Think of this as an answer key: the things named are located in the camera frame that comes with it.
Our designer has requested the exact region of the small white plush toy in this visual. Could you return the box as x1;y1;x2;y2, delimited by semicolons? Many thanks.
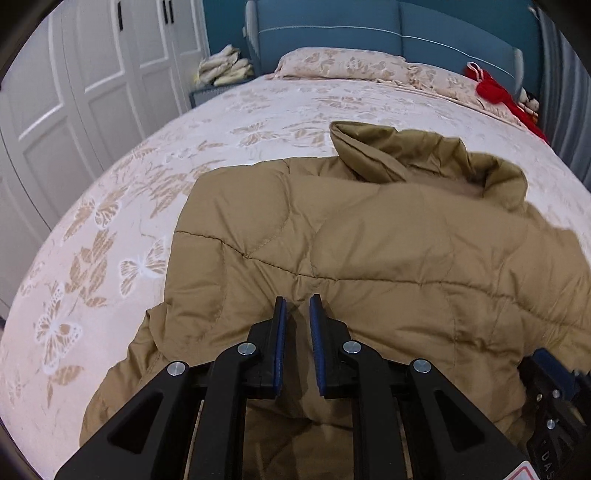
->
518;89;542;124

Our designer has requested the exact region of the blue nightstand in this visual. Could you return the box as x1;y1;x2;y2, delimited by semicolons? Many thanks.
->
189;76;259;110

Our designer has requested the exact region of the tan quilted jacket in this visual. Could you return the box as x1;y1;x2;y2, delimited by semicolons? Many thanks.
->
79;121;591;480

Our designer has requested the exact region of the stack of folded pale cloths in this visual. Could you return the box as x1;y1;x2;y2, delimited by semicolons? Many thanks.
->
196;45;255;88

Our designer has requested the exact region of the grey curtain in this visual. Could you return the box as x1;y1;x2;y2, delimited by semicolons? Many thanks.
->
537;4;591;185

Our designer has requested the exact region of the blue padded headboard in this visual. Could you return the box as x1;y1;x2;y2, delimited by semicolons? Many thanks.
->
244;0;544;99

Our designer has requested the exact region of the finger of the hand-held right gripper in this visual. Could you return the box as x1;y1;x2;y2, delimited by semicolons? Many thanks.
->
519;349;583;405

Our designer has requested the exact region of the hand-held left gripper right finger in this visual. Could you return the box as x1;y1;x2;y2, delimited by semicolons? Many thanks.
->
308;294;532;480

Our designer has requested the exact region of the floral beige pillow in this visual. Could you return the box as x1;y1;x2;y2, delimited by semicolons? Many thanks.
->
276;47;411;86
406;62;541;129

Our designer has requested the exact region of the white panelled wardrobe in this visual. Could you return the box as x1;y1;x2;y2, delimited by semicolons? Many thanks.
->
0;0;212;319

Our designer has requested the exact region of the bed with butterfly bedspread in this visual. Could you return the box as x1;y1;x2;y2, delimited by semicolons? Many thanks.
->
0;69;591;467

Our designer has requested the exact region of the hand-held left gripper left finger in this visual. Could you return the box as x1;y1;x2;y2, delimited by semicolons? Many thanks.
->
54;295;289;480

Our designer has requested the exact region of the red garment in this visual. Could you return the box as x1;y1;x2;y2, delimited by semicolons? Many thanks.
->
464;61;551;142

